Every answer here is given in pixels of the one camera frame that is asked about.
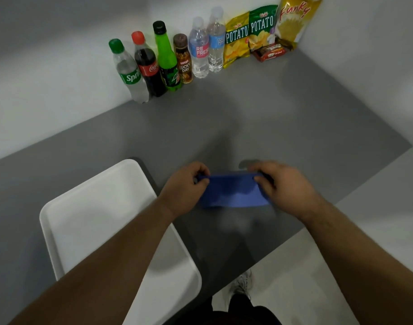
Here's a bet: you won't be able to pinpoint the person's left hand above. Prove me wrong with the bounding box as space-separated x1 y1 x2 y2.
158 162 211 221

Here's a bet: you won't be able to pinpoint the person's right hand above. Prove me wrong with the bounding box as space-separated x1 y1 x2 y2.
248 161 324 223

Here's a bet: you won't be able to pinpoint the blue cloth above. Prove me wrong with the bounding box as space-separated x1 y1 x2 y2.
197 172 274 209

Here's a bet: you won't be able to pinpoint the person's right forearm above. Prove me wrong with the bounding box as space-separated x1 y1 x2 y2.
301 199 413 325

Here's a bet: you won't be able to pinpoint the person's left forearm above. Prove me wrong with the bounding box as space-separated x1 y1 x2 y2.
9 197 176 325

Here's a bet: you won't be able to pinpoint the white plastic tray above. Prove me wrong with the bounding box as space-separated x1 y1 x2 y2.
39 159 202 325

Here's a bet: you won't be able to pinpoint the person's grey shoe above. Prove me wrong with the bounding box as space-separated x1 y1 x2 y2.
229 269 254 300

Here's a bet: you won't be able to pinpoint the person's black trousers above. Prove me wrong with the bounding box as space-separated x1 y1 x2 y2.
174 294 283 325

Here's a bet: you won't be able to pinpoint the brown coffee drink bottle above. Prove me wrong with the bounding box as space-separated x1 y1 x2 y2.
173 34 194 84

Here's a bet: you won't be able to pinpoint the dark cola bottle red cap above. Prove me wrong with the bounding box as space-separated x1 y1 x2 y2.
131 31 167 98

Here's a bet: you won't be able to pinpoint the green soda bottle black cap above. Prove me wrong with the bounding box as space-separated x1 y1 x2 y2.
153 21 183 92

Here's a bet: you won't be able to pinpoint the red brown snack packet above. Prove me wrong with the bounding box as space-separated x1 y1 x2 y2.
252 43 289 63

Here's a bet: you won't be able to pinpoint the clear soda bottle green cap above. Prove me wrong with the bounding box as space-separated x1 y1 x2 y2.
108 38 150 104

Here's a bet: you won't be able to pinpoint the water bottle pink label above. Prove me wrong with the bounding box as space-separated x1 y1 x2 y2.
188 17 210 79

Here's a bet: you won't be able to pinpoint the yellow potato chips bag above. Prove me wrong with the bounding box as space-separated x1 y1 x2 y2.
223 12 251 69

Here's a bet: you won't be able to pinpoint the water bottle blue label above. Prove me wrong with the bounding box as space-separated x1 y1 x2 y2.
206 6 226 73

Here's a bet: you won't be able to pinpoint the green potato chips bag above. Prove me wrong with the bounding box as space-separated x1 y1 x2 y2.
248 5 279 52

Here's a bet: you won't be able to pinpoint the large yellow snack bag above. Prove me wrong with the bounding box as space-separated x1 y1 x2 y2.
274 0 324 50

